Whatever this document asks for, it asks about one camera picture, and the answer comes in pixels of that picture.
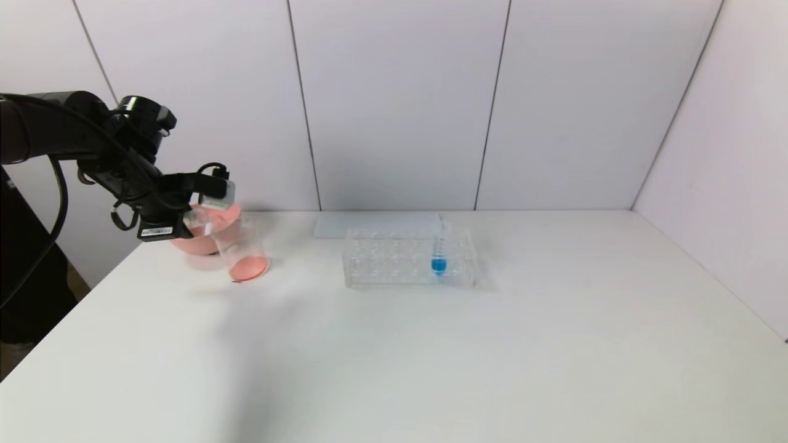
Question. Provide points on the clear glass beaker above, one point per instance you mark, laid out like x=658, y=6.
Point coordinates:
x=246, y=264

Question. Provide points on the pink plastic bowl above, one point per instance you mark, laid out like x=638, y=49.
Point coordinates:
x=194, y=245

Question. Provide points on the person in dark trousers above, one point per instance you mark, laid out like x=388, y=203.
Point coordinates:
x=31, y=289

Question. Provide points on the test tube with blue pigment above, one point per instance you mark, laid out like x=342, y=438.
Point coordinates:
x=438, y=263

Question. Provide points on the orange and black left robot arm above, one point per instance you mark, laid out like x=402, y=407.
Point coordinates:
x=55, y=129

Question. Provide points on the test tube with yellow pigment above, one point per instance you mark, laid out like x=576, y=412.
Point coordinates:
x=200, y=221

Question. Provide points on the white paper sheet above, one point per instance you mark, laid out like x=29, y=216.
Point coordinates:
x=335, y=224

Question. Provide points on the white grey wrist camera box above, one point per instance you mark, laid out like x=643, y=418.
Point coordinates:
x=218, y=194

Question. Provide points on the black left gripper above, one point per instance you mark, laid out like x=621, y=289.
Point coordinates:
x=159, y=231

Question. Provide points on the clear plastic test tube rack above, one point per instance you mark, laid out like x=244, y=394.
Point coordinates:
x=394, y=271

